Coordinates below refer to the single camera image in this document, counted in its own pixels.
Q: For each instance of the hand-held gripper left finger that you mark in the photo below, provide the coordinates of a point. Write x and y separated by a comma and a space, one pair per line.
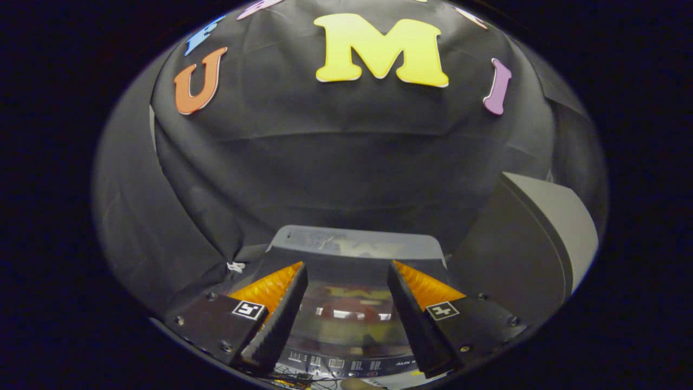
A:
281, 314

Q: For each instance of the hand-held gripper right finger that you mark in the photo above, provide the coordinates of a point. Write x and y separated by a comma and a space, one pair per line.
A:
414, 325

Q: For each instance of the dark grey washing machine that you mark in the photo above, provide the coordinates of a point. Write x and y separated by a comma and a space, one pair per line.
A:
352, 238

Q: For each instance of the grey cabinet with dark top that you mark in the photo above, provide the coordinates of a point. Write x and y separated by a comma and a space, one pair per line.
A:
541, 227

